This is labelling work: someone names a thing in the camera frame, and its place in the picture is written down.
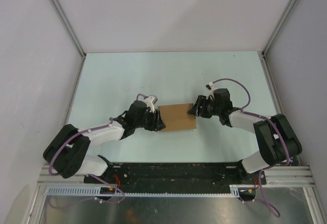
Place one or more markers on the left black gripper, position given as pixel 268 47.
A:
pixel 156 115

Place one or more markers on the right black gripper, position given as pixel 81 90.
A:
pixel 196 109

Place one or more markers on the brown cardboard box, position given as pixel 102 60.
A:
pixel 176 118

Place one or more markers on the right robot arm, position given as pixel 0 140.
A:
pixel 276 139

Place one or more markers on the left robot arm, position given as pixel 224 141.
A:
pixel 67 152

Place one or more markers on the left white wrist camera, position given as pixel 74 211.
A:
pixel 150 102

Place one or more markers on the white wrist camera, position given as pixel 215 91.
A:
pixel 150 102
pixel 211 88

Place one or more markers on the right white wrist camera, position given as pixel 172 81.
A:
pixel 211 88

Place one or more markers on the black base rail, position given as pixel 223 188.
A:
pixel 178 177

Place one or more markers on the grey slotted cable duct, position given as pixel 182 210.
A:
pixel 102 191

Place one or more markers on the aluminium frame rail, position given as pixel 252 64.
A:
pixel 279 176

